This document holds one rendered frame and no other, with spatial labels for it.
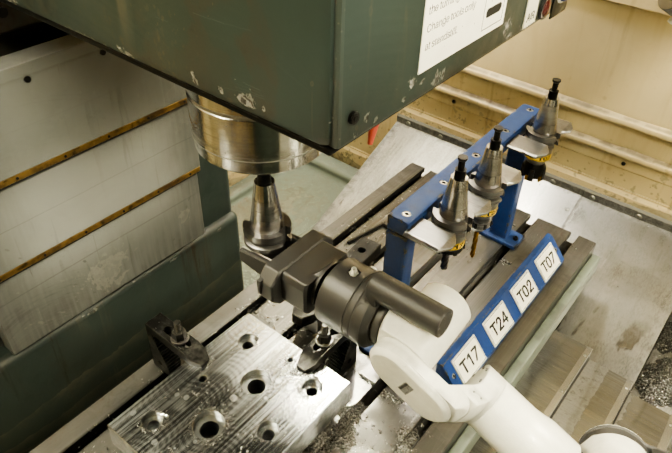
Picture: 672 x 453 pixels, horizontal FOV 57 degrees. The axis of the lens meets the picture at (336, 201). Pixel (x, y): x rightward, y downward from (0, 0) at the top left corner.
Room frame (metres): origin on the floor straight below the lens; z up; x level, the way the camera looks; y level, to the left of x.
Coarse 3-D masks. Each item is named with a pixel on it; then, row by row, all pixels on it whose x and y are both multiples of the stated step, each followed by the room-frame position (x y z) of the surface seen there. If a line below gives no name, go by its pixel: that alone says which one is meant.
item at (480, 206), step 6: (468, 192) 0.82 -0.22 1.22; (468, 198) 0.81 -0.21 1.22; (474, 198) 0.81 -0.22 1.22; (480, 198) 0.81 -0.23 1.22; (468, 204) 0.79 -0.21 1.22; (474, 204) 0.79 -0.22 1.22; (480, 204) 0.79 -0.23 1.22; (486, 204) 0.79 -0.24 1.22; (474, 210) 0.78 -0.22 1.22; (480, 210) 0.78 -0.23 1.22; (486, 210) 0.78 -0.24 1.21; (474, 216) 0.76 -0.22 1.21
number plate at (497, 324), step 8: (504, 304) 0.83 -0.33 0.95; (496, 312) 0.81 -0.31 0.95; (504, 312) 0.82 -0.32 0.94; (488, 320) 0.79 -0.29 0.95; (496, 320) 0.79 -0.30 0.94; (504, 320) 0.80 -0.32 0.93; (512, 320) 0.82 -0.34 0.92; (488, 328) 0.77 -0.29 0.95; (496, 328) 0.78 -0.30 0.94; (504, 328) 0.79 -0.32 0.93; (488, 336) 0.76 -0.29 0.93; (496, 336) 0.77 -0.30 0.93; (496, 344) 0.76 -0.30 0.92
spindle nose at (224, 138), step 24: (192, 96) 0.58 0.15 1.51; (192, 120) 0.58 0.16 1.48; (216, 120) 0.55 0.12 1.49; (240, 120) 0.55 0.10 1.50; (216, 144) 0.55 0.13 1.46; (240, 144) 0.55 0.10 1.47; (264, 144) 0.55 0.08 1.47; (288, 144) 0.55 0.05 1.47; (240, 168) 0.55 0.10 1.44; (264, 168) 0.55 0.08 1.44; (288, 168) 0.56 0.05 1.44
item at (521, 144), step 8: (520, 136) 1.00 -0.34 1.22; (512, 144) 0.97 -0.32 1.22; (520, 144) 0.98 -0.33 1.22; (528, 144) 0.98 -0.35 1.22; (536, 144) 0.98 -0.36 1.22; (544, 144) 0.98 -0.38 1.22; (520, 152) 0.96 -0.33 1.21; (528, 152) 0.95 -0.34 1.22; (536, 152) 0.95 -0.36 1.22; (544, 152) 0.95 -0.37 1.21
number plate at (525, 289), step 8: (528, 272) 0.92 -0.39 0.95; (520, 280) 0.89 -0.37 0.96; (528, 280) 0.90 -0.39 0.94; (512, 288) 0.87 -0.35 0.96; (520, 288) 0.88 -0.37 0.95; (528, 288) 0.89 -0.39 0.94; (536, 288) 0.90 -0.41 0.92; (512, 296) 0.86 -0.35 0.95; (520, 296) 0.86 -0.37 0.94; (528, 296) 0.88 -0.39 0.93; (520, 304) 0.85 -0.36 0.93; (528, 304) 0.86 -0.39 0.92; (520, 312) 0.84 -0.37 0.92
